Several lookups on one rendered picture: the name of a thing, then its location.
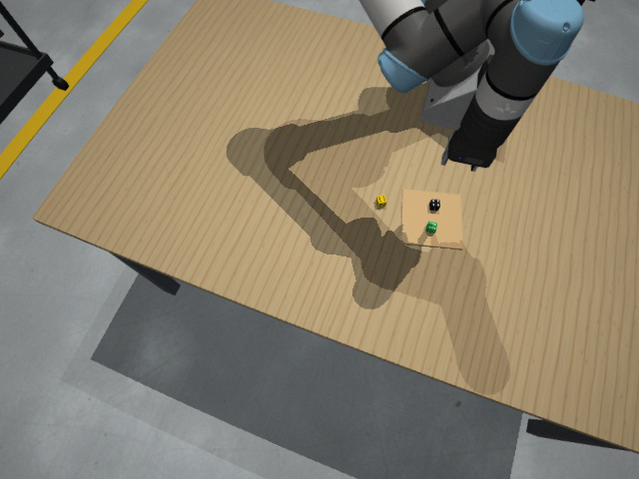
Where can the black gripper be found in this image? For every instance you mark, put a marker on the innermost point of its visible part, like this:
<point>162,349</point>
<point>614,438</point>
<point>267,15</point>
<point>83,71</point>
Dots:
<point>486,124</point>

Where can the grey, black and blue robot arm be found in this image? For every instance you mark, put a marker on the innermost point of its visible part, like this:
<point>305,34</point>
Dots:
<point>422,39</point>

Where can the tan square mat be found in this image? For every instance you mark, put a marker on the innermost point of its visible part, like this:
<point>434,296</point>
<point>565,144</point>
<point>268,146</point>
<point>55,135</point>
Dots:
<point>415,214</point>

